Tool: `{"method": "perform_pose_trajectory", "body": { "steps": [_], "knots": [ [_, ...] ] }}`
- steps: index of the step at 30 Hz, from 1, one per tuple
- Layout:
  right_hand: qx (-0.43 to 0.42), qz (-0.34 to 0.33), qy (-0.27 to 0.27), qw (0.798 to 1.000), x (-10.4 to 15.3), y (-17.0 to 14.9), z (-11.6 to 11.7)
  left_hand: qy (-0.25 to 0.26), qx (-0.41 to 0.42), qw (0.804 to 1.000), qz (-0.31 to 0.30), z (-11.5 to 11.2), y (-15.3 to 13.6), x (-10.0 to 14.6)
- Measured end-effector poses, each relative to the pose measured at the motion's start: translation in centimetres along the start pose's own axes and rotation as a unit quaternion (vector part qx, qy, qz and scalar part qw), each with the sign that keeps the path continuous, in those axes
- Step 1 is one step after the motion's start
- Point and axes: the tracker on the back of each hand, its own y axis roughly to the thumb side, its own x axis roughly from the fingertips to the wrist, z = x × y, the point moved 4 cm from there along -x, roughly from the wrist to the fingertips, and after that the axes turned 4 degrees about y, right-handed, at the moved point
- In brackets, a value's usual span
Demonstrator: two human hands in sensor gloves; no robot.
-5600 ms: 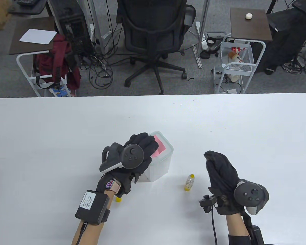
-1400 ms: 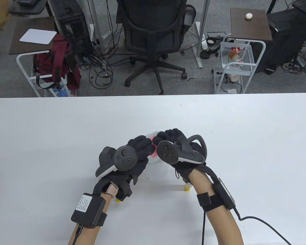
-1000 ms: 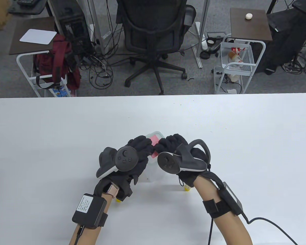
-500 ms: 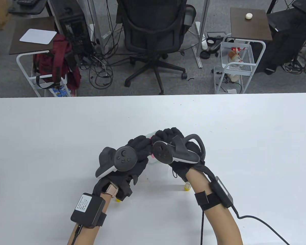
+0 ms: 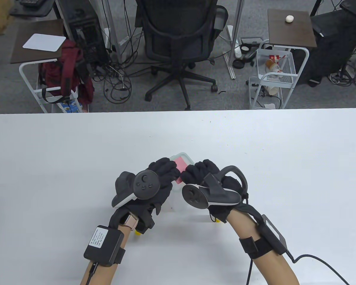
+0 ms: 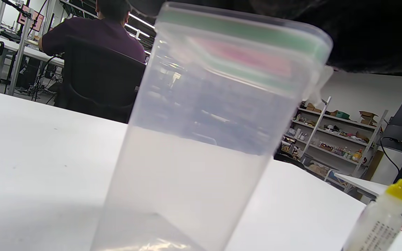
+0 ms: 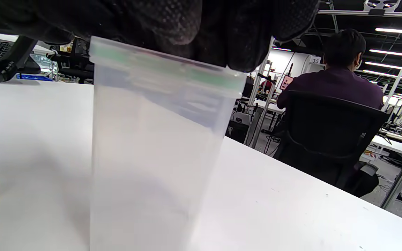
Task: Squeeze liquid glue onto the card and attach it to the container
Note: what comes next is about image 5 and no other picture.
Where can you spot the white cart with brown top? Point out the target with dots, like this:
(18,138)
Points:
(32,32)

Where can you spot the pink paper card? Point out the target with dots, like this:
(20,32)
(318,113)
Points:
(181,164)

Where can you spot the person's right forearm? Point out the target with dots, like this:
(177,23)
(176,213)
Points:
(273,267)

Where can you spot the red white packet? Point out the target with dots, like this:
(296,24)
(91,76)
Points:
(274,57)

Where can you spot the orange bottle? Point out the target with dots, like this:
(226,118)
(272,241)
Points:
(273,66)

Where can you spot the person's left forearm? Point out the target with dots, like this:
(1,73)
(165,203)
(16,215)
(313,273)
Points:
(103,274)

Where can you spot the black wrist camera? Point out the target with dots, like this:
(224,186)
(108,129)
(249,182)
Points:
(145,224)

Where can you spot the black round lid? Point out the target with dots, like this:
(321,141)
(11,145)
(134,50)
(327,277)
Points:
(238,64)

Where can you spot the paper cup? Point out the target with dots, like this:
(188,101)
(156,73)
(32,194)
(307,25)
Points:
(271,90)

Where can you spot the red backpack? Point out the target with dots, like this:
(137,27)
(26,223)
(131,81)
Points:
(68,68)

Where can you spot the person's right hand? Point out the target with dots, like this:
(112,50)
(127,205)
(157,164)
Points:
(200,172)

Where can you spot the clear plastic container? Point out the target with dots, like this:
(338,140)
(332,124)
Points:
(176,199)

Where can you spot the black computer tower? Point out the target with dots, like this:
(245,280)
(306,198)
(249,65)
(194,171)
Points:
(86,32)

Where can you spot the small white round object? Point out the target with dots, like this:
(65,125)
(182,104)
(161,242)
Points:
(289,19)

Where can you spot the black box with white label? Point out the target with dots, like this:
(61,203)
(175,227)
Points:
(103,246)

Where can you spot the black keyboard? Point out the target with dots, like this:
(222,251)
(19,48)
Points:
(32,2)

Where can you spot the dark grey tracking controller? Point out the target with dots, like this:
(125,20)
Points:
(146,184)
(219,196)

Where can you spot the black draped cloth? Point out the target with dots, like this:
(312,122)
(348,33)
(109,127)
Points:
(335,38)

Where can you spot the black mesh office chair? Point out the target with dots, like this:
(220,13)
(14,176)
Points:
(178,29)

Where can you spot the white flat pad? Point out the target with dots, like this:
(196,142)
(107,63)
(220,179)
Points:
(44,42)

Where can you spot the pink smartwatch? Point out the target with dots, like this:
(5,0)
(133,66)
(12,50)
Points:
(130,222)

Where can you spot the person's left hand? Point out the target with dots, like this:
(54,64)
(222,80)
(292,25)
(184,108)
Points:
(164,169)

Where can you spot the aluminium frame post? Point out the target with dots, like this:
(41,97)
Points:
(239,17)

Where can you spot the black desk tray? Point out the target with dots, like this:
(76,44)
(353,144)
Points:
(32,11)

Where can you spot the blue printed box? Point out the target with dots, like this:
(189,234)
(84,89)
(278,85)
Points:
(68,107)

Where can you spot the white power strip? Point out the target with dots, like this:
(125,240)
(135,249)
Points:
(236,47)

